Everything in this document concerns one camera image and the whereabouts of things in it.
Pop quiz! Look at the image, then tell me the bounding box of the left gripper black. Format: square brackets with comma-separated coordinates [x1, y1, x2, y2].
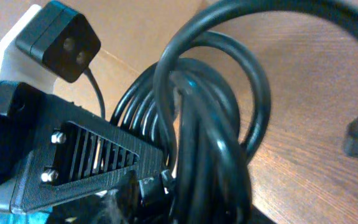
[0, 80, 163, 215]

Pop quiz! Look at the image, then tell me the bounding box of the black usb cable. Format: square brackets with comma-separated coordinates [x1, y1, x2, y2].
[109, 30, 273, 224]
[152, 0, 358, 175]

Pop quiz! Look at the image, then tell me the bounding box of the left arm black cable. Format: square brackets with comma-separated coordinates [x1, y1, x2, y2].
[82, 67, 107, 121]

